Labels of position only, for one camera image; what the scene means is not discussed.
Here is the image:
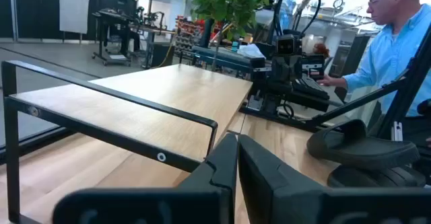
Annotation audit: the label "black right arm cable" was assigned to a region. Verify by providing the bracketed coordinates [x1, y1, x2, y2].
[271, 0, 323, 39]

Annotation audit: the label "black office chairs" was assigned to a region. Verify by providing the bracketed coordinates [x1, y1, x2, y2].
[306, 118, 421, 170]

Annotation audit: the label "white hanging panel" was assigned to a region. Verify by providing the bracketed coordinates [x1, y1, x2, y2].
[59, 0, 91, 35]

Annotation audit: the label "red parts bin rack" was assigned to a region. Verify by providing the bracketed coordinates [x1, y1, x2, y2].
[173, 15, 224, 55]

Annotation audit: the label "black keyboard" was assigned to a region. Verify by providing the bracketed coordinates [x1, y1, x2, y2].
[292, 77, 331, 101]

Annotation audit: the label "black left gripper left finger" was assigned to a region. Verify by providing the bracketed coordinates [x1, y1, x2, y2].
[52, 133, 239, 224]

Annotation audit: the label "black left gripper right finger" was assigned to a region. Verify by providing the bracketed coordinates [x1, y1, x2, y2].
[238, 134, 431, 224]

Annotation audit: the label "wooden background table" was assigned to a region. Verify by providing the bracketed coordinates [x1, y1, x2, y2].
[1, 60, 253, 224]

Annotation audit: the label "grey work table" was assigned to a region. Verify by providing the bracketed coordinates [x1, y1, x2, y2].
[129, 22, 176, 70]

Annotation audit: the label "black desk cart with monitor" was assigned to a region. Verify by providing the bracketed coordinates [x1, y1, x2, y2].
[91, 0, 139, 67]

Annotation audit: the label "green potted plant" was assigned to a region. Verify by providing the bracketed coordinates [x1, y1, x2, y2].
[181, 0, 271, 72]

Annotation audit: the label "person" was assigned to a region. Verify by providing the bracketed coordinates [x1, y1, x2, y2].
[318, 0, 431, 147]

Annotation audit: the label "blue bench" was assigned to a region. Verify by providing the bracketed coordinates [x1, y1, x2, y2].
[191, 44, 267, 74]

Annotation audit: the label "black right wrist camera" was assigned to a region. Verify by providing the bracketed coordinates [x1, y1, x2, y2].
[275, 34, 302, 55]

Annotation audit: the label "white crumpled bag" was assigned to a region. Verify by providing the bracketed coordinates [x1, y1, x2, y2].
[237, 43, 267, 59]

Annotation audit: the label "black slide sandal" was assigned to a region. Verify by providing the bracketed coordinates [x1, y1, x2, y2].
[327, 165, 427, 188]

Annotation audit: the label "white metal bracket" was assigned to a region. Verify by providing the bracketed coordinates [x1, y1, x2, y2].
[391, 121, 404, 141]

